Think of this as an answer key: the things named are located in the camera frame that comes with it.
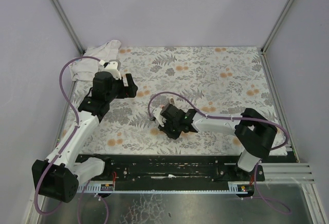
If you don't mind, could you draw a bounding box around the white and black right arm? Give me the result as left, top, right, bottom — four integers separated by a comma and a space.
151, 103, 278, 172

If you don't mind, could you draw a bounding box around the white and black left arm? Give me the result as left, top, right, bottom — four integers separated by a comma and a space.
32, 71, 138, 203

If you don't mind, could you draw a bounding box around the crumpled white cloth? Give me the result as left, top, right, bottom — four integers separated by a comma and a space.
69, 40, 121, 81

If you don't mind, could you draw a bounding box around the floral patterned table mat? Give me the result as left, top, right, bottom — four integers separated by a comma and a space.
58, 45, 290, 157

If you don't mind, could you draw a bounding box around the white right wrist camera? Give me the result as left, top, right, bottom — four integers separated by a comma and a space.
151, 108, 165, 127

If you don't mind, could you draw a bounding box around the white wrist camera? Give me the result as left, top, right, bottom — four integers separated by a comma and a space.
99, 60, 122, 80
151, 108, 165, 127

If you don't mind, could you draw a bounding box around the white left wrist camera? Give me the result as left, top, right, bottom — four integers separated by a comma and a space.
99, 60, 122, 80

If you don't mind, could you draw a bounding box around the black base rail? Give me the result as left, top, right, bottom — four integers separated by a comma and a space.
93, 154, 265, 192

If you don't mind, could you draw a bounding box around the left aluminium frame post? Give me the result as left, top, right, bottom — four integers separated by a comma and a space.
50, 0, 85, 55

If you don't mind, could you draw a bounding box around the aluminium frame post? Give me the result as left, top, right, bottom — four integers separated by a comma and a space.
50, 0, 85, 55
260, 0, 295, 55

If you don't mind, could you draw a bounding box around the right aluminium frame post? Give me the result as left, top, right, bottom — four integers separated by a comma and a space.
260, 0, 295, 55

